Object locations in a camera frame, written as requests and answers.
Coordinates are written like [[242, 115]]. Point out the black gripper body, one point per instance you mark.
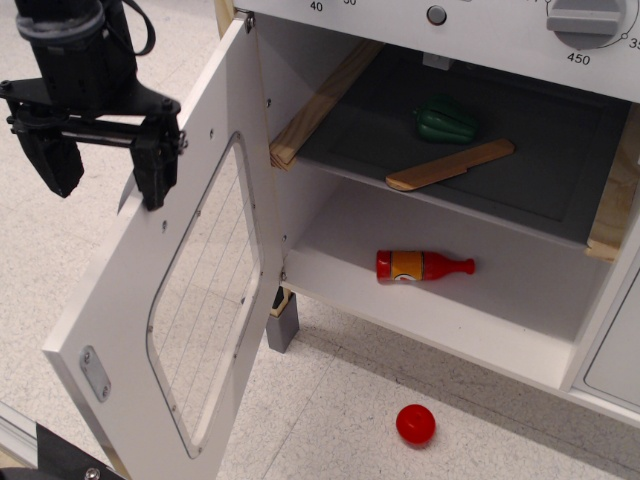
[[88, 91]]

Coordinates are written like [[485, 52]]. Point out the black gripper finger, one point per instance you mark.
[[155, 162], [55, 158]]

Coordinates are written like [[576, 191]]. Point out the white toy oven door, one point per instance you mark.
[[157, 343]]

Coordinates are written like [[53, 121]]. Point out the grey oven door handle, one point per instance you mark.
[[129, 190]]

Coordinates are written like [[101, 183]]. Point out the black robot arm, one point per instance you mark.
[[80, 12]]

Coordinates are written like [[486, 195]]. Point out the black tape strip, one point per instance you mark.
[[279, 301]]

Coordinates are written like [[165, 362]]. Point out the grey leg foot cap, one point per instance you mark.
[[283, 324]]

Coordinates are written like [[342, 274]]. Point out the red toy ketchup bottle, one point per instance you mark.
[[418, 266]]

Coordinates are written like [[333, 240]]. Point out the green toy bell pepper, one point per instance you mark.
[[442, 119]]

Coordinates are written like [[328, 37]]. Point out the wooden toy knife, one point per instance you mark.
[[450, 166]]

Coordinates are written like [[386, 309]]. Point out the white toy kitchen body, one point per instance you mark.
[[535, 310]]

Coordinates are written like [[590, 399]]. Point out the grey round button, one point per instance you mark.
[[436, 15]]

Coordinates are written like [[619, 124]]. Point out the red toy ball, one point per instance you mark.
[[416, 425]]

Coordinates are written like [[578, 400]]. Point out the grey temperature knob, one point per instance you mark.
[[585, 24]]

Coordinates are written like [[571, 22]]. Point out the white cabinet door right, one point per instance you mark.
[[614, 370]]

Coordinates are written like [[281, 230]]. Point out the light wooden leg post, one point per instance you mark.
[[225, 14]]

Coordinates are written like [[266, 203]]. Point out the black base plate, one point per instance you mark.
[[58, 458]]

